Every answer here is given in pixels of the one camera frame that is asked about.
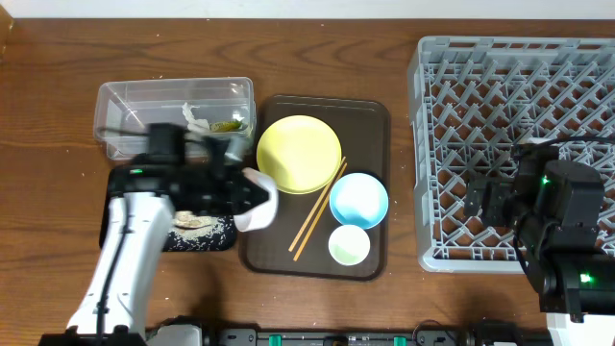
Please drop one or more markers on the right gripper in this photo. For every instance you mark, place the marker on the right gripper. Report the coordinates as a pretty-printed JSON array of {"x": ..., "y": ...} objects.
[{"x": 498, "y": 192}]

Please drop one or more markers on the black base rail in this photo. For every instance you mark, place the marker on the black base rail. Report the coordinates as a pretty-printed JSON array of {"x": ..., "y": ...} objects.
[{"x": 336, "y": 338}]

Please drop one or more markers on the small white green cup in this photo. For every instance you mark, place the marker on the small white green cup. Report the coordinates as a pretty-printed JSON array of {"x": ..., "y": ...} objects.
[{"x": 349, "y": 245}]

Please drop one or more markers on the clear plastic waste bin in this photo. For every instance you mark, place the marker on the clear plastic waste bin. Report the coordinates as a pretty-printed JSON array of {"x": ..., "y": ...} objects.
[{"x": 125, "y": 110}]

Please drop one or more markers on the lower wooden chopstick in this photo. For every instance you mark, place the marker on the lower wooden chopstick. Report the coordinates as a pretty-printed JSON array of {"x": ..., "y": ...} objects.
[{"x": 299, "y": 249}]

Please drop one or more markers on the white tissue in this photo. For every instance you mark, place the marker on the white tissue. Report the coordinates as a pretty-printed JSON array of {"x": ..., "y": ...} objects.
[{"x": 200, "y": 126}]

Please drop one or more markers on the wooden chopstick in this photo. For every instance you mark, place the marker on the wooden chopstick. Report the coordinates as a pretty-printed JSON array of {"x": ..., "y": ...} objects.
[
  {"x": 299, "y": 249},
  {"x": 317, "y": 205}
]

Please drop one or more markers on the upper wooden chopstick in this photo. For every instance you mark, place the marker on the upper wooden chopstick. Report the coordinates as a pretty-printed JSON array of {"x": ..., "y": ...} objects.
[{"x": 317, "y": 205}]

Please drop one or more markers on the blue bowl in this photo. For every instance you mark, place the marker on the blue bowl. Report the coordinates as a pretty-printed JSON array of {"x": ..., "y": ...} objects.
[{"x": 359, "y": 199}]

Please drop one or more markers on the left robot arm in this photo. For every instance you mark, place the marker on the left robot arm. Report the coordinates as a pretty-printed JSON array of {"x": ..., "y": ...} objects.
[{"x": 113, "y": 311}]

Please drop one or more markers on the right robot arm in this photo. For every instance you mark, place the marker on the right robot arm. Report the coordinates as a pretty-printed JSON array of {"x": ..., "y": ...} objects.
[{"x": 552, "y": 206}]

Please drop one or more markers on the yellow plate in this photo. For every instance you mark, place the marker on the yellow plate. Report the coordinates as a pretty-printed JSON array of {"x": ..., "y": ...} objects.
[{"x": 301, "y": 153}]

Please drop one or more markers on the grey dishwasher rack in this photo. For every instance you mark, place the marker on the grey dishwasher rack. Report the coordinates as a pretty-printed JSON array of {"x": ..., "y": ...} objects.
[{"x": 471, "y": 99}]

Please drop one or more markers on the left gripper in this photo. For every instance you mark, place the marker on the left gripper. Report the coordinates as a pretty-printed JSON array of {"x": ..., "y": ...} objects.
[{"x": 236, "y": 186}]

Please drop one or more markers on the green snack wrapper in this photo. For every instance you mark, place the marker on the green snack wrapper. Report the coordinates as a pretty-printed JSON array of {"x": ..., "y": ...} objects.
[{"x": 227, "y": 126}]

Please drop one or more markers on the black waste tray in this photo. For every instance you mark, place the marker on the black waste tray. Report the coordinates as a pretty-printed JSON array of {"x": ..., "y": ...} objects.
[{"x": 202, "y": 238}]

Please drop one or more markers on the pile of rice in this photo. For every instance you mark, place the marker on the pile of rice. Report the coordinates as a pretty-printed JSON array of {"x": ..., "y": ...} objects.
[{"x": 194, "y": 235}]

